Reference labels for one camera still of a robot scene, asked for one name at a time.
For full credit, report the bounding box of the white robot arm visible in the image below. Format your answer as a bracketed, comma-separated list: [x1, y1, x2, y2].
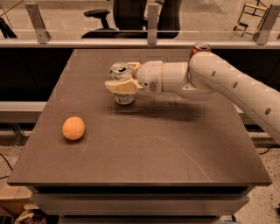
[105, 52, 280, 143]

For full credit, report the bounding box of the metal railing beam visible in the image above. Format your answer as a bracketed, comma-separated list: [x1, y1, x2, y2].
[0, 38, 280, 49]

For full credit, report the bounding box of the silver 7up can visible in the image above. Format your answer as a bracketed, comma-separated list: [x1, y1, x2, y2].
[110, 62, 135, 105]

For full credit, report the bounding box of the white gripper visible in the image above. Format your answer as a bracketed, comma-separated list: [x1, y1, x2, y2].
[105, 60, 164, 95]

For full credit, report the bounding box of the black office chair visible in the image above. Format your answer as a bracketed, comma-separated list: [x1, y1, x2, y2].
[81, 0, 182, 39]

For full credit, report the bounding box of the left metal bracket post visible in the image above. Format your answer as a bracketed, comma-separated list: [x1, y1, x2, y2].
[25, 2, 51, 44]

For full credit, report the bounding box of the red coca-cola can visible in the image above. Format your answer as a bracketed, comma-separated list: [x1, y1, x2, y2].
[190, 42, 211, 57]

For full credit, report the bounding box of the orange fruit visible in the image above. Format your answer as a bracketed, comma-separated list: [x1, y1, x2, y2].
[62, 116, 85, 141]

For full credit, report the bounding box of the wooden chair background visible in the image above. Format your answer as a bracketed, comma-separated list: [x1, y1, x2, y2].
[233, 0, 272, 38]

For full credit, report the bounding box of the metal bracket post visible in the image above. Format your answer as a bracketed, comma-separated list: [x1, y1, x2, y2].
[147, 3, 158, 45]
[25, 2, 51, 44]
[253, 3, 280, 46]

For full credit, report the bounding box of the right metal bracket post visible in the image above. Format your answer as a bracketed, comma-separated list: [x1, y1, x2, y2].
[253, 3, 280, 46]

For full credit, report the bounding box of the middle metal bracket post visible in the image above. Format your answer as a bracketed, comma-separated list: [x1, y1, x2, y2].
[147, 3, 158, 45]

